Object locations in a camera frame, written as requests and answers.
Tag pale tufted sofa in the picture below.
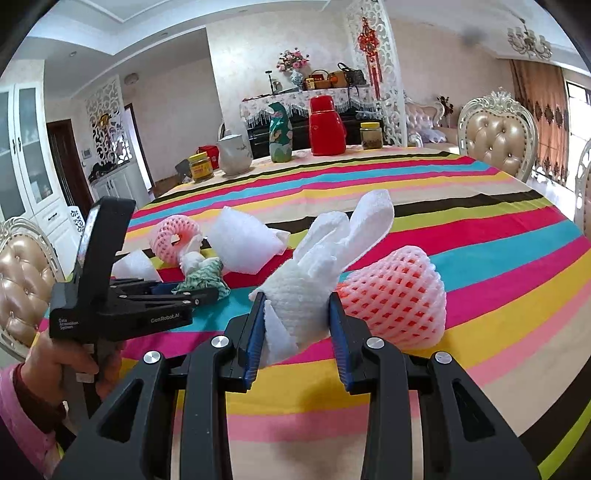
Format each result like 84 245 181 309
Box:
404 99 460 148

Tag low white cabinet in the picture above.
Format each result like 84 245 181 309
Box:
90 164 151 210

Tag pink foam fruit net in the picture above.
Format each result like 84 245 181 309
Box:
150 215 204 266
335 246 448 349

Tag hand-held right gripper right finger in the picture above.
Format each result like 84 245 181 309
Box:
328 294 541 480

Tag window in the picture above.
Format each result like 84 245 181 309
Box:
566 78 591 139

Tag white foam net sleeve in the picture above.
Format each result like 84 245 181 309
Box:
249 189 395 365

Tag black piano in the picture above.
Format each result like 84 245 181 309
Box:
247 113 384 151

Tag white foam sheet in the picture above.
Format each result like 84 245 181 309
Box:
205 206 291 274
111 251 160 281

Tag yellow-lid jar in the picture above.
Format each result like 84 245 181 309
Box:
359 121 383 151
188 152 214 183

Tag beige tufted chair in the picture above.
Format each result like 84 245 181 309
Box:
457 88 539 182
0 216 77 365
573 138 591 236

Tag lace piano cover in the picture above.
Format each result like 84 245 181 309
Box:
239 85 377 127

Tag chandelier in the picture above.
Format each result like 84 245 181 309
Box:
507 18 552 60

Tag green knitted net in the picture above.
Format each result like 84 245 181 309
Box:
172 258 230 298

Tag person's left forearm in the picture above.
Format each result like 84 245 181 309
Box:
0 362 65 478

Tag red knot ornament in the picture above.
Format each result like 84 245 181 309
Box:
356 17 383 100

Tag dark wooden door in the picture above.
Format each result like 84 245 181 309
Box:
46 119 95 217

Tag white glass cabinet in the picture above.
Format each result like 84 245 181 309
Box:
0 82 81 250

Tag white ceramic jug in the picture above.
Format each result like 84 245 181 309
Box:
217 134 252 175

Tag flower vase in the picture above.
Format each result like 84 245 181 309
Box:
277 48 310 90

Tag brown curtain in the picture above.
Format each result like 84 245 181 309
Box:
510 59 573 185

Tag wide white lattice screen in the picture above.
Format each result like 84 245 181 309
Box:
344 0 407 147

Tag red thermos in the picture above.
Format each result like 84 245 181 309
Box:
308 95 347 156

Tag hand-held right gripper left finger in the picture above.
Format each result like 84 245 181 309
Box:
53 292 269 480

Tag dark handbag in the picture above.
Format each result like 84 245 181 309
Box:
338 62 365 86

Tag striped tablecloth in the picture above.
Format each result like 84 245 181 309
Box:
37 148 591 480

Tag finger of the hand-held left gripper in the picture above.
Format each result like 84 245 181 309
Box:
110 277 185 298
110 288 220 309

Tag person's left hand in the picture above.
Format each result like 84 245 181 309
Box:
21 330 125 407

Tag narrow white lattice screen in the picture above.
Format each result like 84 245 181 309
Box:
84 76 126 171

